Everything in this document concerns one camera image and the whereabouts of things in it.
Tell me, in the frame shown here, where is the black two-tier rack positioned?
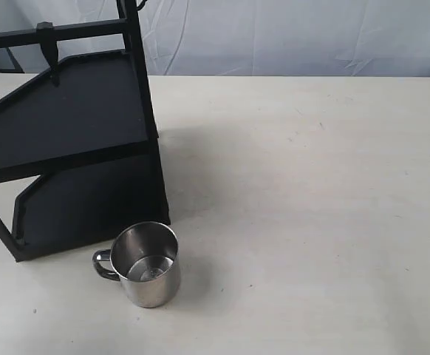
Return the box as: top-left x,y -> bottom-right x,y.
0,1 -> 170,262

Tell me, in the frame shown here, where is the stainless steel mug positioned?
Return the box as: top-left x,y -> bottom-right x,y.
92,221 -> 181,308

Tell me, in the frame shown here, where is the grey backdrop curtain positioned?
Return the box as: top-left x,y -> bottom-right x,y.
0,0 -> 430,78

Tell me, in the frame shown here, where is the dark gray metal bracket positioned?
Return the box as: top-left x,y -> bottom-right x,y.
36,21 -> 60,87

